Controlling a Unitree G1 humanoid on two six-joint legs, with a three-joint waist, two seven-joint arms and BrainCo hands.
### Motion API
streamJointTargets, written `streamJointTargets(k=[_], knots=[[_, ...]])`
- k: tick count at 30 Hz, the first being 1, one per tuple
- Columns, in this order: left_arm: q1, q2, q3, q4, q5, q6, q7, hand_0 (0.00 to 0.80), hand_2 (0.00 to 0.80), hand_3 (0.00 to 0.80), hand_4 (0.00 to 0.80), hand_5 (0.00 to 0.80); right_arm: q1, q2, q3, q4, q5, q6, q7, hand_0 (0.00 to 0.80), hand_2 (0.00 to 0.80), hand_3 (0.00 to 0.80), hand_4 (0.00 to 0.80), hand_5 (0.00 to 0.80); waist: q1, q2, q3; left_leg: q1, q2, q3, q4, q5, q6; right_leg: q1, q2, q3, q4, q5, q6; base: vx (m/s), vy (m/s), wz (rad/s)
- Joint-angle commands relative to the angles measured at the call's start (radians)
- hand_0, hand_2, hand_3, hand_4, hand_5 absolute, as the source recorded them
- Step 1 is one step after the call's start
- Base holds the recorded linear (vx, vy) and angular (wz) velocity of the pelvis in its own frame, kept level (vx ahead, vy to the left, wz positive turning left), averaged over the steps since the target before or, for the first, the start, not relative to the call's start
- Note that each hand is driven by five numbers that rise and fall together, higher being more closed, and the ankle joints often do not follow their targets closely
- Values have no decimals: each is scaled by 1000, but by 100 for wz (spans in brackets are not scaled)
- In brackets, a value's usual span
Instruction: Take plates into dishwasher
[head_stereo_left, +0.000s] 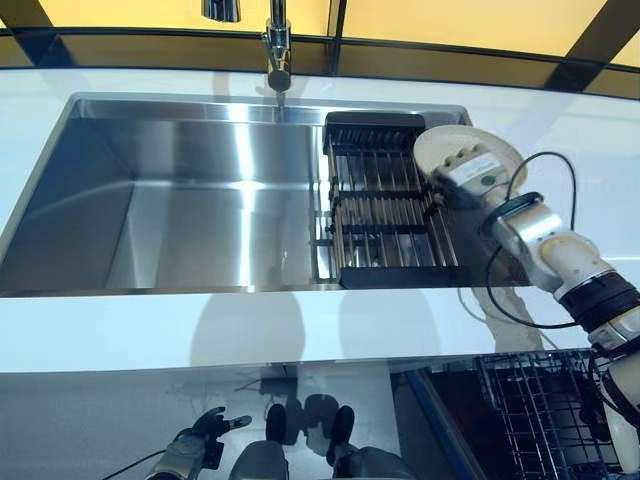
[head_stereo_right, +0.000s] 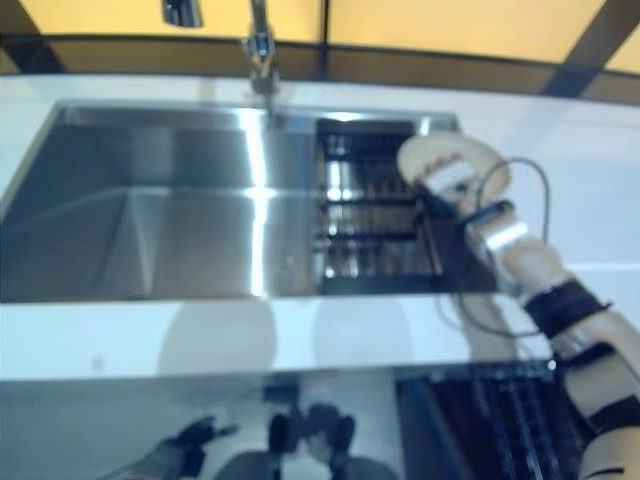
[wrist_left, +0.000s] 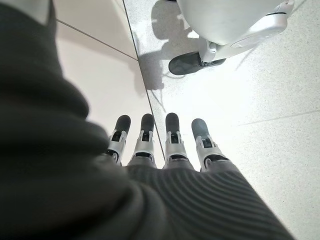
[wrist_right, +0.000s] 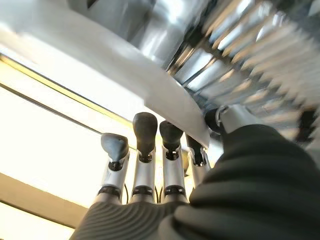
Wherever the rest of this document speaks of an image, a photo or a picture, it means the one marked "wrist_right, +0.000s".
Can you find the stainless steel sink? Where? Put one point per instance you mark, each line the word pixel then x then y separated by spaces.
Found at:
pixel 150 30

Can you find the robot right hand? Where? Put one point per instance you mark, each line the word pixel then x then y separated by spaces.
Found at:
pixel 250 187

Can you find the cream round plate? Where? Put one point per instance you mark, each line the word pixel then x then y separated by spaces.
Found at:
pixel 100 62

